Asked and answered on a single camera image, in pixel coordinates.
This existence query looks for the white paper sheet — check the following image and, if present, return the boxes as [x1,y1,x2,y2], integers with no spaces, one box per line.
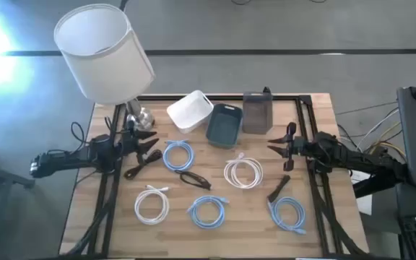
[350,169,374,217]

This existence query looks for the white cable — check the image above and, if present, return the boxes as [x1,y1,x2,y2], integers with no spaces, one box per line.
[223,152,264,190]
[134,184,170,226]

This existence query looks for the white plastic bin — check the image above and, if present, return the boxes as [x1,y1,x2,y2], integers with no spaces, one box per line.
[166,90,215,134]

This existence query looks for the loose floor cables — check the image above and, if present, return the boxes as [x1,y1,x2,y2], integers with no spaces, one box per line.
[336,100,407,160]

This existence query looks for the black desk bar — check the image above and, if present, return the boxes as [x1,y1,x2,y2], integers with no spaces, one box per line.
[352,173,411,199]

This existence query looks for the dark teal plastic bin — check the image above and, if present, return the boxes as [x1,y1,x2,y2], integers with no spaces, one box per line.
[205,103,244,150]

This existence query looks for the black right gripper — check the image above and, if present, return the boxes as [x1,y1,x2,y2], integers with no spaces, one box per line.
[266,121,316,173]

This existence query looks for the black aluminium table frame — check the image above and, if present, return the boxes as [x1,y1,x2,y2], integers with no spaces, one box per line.
[66,94,368,259]

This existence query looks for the light blue cable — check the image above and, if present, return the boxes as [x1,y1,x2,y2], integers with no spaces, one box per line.
[186,195,230,230]
[162,139,196,173]
[266,196,308,235]

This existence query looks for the white shade metal table lamp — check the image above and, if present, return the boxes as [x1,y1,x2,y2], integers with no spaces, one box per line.
[53,3,157,132]

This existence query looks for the clear grey plastic bin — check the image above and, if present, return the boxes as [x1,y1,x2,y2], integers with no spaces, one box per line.
[242,90,274,135]

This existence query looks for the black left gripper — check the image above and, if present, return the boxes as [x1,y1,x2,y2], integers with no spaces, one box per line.
[121,128,160,167]

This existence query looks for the black cable bundle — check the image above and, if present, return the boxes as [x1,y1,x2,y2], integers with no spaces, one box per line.
[65,187,118,258]
[314,194,367,258]

